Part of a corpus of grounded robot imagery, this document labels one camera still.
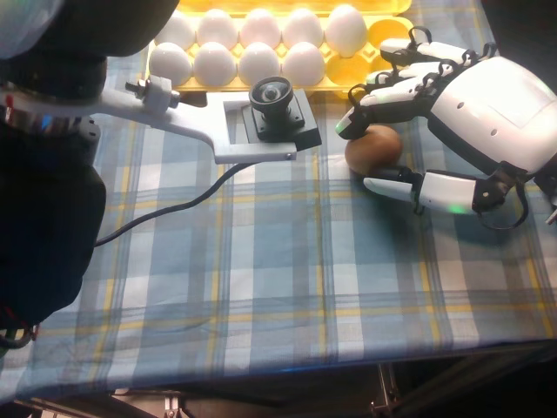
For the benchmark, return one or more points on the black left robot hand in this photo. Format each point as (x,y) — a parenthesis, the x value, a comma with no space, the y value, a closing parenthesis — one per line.
(48,235)

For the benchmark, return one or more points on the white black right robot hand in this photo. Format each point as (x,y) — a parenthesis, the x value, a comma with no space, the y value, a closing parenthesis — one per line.
(487,109)

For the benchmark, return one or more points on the brown egg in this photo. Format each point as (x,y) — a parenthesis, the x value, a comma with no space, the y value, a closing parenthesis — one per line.
(374,150)

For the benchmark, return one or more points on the yellow egg carton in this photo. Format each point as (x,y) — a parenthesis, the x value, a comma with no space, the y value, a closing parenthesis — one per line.
(344,72)

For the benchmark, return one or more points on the blue plaid tablecloth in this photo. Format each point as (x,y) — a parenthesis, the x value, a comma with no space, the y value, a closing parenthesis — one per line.
(304,270)

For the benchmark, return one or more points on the white camera bracket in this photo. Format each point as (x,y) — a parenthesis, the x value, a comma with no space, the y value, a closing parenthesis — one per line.
(189,119)

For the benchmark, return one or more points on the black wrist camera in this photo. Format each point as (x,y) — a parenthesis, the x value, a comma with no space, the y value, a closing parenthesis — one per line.
(272,99)

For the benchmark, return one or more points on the metal table frame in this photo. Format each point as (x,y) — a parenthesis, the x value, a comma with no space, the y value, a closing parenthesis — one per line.
(385,392)

